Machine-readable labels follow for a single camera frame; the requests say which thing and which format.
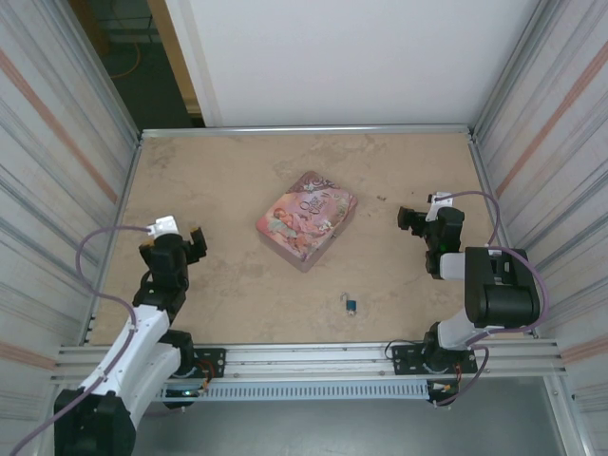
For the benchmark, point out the aluminium mounting rail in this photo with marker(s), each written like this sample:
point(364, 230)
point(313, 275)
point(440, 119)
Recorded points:
point(309, 361)

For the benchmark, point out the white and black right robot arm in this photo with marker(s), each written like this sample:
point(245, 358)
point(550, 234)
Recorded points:
point(499, 294)

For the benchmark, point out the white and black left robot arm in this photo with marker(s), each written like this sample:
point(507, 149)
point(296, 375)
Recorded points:
point(138, 342)

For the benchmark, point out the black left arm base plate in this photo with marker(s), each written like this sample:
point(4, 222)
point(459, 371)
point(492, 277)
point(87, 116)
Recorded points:
point(214, 356)

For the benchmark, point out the aluminium side frame bar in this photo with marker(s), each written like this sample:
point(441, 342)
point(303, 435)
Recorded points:
point(496, 190)
point(124, 190)

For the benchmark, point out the small teal padlock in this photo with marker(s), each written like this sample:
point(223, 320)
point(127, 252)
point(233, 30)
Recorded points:
point(350, 305)

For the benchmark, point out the aluminium table frame bar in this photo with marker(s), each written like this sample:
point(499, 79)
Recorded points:
point(309, 130)

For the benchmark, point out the tan wooden door frame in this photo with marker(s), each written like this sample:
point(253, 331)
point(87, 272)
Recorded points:
point(171, 52)

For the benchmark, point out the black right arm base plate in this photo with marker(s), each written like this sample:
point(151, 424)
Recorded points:
point(404, 356)

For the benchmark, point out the pink illustrated tin box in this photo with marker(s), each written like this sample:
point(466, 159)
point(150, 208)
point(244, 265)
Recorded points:
point(304, 218)

